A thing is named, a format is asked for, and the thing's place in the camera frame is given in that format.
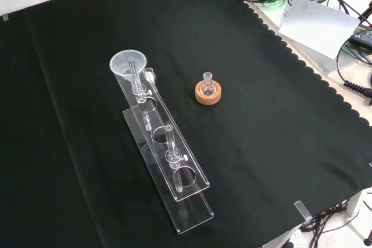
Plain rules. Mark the clear acrylic funnel stand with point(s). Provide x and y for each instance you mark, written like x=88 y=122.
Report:
x=162 y=155

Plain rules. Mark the translucent plastic funnel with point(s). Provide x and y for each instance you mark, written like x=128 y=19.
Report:
x=125 y=63

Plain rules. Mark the small round-bottom glass flask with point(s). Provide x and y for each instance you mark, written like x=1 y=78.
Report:
x=208 y=86

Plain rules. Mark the black table cloth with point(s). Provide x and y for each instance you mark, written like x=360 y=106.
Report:
x=87 y=149

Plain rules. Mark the pale board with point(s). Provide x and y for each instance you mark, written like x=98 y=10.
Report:
x=316 y=27

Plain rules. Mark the clear tape strip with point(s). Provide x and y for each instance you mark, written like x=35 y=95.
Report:
x=302 y=210
x=5 y=17

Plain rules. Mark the white power strip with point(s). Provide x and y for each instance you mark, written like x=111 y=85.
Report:
x=295 y=237

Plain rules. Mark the black power adapter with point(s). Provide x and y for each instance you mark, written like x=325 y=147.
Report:
x=363 y=35

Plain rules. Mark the grey table leg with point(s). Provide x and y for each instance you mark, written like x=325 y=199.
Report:
x=354 y=203

